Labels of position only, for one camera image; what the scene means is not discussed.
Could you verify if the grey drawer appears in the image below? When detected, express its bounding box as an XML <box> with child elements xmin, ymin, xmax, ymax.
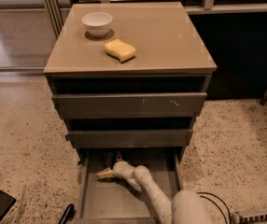
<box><xmin>67</xmin><ymin>129</ymin><xmax>192</xmax><ymax>148</ymax></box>
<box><xmin>52</xmin><ymin>92</ymin><xmax>206</xmax><ymax>119</ymax></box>

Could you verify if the open bottom drawer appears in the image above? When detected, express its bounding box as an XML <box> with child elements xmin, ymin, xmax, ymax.
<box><xmin>77</xmin><ymin>148</ymin><xmax>184</xmax><ymax>224</ymax></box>

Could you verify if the grey middle drawer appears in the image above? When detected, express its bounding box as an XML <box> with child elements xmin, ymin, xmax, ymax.
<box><xmin>67</xmin><ymin>129</ymin><xmax>192</xmax><ymax>148</ymax></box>

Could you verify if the grey drawer cabinet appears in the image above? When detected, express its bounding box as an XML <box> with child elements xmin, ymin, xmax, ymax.
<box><xmin>44</xmin><ymin>2</ymin><xmax>216</xmax><ymax>224</ymax></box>

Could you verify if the grey top drawer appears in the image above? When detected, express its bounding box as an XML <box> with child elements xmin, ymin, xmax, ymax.
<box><xmin>52</xmin><ymin>92</ymin><xmax>206</xmax><ymax>119</ymax></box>

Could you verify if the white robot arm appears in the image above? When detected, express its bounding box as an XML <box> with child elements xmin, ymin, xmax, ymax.
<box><xmin>96</xmin><ymin>152</ymin><xmax>213</xmax><ymax>224</ymax></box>

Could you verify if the white ceramic bowl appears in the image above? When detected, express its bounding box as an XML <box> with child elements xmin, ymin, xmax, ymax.
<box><xmin>81</xmin><ymin>12</ymin><xmax>113</xmax><ymax>37</ymax></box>

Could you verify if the black power cable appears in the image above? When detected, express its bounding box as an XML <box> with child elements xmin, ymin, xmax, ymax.
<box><xmin>196</xmin><ymin>191</ymin><xmax>232</xmax><ymax>224</ymax></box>

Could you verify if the grey power strip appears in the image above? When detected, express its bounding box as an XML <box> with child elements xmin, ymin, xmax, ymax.
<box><xmin>231</xmin><ymin>208</ymin><xmax>267</xmax><ymax>224</ymax></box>

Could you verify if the yellow sponge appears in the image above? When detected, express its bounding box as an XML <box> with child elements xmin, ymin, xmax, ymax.
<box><xmin>105</xmin><ymin>38</ymin><xmax>136</xmax><ymax>63</ymax></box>

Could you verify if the black strap at bottom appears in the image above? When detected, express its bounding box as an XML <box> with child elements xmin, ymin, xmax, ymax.
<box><xmin>58</xmin><ymin>203</ymin><xmax>76</xmax><ymax>224</ymax></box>

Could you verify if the clear plastic water bottle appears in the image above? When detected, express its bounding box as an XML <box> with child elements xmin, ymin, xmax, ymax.
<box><xmin>104</xmin><ymin>151</ymin><xmax>115</xmax><ymax>168</ymax></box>

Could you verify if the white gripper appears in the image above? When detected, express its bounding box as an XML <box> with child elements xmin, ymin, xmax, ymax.
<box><xmin>96</xmin><ymin>150</ymin><xmax>135</xmax><ymax>180</ymax></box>

